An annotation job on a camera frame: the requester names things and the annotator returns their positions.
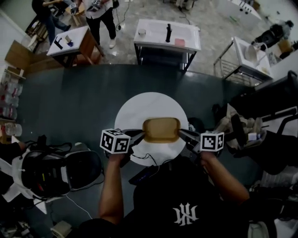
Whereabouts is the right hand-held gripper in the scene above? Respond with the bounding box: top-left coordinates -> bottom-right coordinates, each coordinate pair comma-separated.
178,128 -> 225,165

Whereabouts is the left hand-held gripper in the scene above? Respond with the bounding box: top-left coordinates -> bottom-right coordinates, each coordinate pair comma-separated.
99,128 -> 146,168

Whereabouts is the person's right forearm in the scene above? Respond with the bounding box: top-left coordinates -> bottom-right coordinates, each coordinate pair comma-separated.
199,151 -> 250,207

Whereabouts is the person's left forearm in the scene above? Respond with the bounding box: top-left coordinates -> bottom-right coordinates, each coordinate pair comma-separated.
98,152 -> 132,225

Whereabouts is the white round table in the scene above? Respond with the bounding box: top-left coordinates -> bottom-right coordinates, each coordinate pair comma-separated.
114,92 -> 189,167

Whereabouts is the beige crumpled jacket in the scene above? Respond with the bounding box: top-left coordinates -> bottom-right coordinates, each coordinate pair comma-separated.
217,104 -> 267,149

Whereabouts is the black electronic box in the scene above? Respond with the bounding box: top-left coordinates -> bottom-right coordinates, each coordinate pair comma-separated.
128,165 -> 160,186

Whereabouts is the large white black backpack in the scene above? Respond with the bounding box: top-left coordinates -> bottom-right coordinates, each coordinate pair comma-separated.
11,139 -> 102,202

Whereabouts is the person's black t-shirt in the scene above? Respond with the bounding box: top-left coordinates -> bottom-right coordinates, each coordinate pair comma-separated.
78,158 -> 254,238

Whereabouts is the black office chair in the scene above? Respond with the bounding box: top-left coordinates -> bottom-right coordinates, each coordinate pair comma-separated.
210,103 -> 298,175

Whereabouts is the small wooden side table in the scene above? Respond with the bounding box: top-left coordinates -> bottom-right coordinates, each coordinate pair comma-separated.
46,25 -> 106,68

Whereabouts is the white sink on metal stand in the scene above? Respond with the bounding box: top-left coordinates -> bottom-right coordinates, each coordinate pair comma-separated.
213,36 -> 275,87

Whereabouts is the white oval bowl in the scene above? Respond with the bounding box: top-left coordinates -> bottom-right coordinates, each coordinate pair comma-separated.
246,44 -> 258,66

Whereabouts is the white sink table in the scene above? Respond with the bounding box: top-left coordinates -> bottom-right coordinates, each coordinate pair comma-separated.
133,19 -> 202,71

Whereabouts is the white plastic bin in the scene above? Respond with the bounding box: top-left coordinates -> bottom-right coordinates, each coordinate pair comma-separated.
50,220 -> 73,237

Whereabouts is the small cardboard box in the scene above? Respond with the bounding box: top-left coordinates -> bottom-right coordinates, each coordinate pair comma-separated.
278,39 -> 292,53

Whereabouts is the wooden chair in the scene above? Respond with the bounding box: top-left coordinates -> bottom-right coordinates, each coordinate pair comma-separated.
69,3 -> 86,26

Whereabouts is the long white counter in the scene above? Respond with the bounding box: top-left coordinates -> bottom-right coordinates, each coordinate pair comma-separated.
222,0 -> 263,21

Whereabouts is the light wooden panel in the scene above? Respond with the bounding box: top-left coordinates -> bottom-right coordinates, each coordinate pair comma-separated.
4,40 -> 65,75

